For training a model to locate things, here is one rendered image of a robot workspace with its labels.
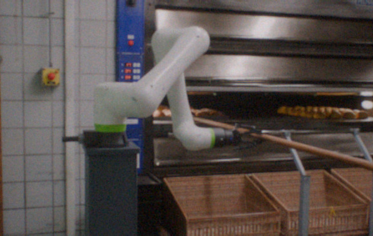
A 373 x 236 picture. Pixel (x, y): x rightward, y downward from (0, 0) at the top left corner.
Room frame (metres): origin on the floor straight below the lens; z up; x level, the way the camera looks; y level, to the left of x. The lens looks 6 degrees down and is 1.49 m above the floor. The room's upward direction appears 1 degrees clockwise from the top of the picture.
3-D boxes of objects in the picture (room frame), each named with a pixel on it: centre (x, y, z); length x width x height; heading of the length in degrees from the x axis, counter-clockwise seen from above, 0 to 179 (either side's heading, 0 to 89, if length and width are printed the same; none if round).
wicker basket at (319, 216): (2.98, -0.76, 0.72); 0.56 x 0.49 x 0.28; 109
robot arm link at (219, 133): (2.23, -0.14, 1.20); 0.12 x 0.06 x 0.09; 20
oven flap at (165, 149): (3.23, -0.65, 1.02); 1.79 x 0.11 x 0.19; 109
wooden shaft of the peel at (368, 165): (2.36, -0.35, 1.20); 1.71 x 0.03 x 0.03; 19
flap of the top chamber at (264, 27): (3.23, -0.65, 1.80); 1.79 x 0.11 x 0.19; 109
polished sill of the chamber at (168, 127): (3.25, -0.65, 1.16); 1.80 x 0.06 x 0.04; 109
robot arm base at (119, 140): (1.91, 0.35, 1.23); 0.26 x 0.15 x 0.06; 107
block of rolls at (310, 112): (3.83, -1.06, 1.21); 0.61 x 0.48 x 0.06; 19
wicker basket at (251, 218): (2.80, -0.20, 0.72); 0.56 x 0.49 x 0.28; 108
